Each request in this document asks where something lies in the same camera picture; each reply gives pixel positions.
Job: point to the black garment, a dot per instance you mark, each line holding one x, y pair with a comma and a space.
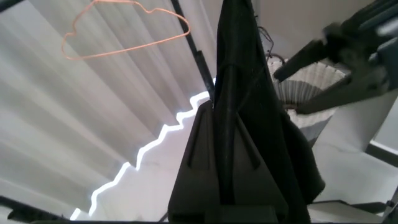
242, 62

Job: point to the pink clothes hanger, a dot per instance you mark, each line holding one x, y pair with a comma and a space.
130, 48

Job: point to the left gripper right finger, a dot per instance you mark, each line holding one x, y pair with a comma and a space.
258, 199

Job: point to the white curtain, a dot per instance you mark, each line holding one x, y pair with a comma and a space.
77, 109

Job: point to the white laundry basket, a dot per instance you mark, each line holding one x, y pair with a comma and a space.
298, 90

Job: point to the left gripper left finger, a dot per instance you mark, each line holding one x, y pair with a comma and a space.
196, 186

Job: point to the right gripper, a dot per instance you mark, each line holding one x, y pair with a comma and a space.
360, 46

